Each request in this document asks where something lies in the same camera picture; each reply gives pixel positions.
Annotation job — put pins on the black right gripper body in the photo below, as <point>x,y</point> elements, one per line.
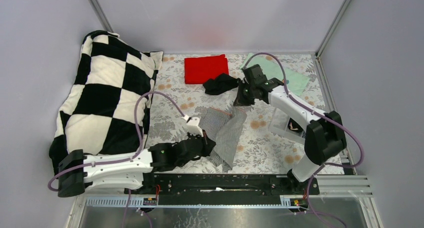
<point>246,97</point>

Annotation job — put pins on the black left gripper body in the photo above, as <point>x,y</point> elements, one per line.
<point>203,138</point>

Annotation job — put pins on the grey striped underwear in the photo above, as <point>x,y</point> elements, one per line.
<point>225,129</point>

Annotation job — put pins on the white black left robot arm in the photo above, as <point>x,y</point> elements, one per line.
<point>78,172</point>

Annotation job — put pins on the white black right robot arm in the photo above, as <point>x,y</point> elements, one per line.
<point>324,137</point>

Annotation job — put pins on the mint green printed cloth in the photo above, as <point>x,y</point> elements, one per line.
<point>294,79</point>

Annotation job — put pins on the black crumpled garment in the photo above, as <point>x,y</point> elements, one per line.
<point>221,84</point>

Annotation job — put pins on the clear plastic organizer box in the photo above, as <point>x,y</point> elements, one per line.
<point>281,124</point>

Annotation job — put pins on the floral table cloth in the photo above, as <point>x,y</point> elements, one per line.
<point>258,150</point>

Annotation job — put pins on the red folded cloth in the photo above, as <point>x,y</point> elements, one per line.
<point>198,70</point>

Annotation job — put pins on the black white checkered blanket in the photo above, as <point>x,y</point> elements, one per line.
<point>109,103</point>

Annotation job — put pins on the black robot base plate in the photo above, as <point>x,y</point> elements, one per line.
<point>172,184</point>

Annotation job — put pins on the aluminium frame rail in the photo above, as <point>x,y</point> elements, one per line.
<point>330,186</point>

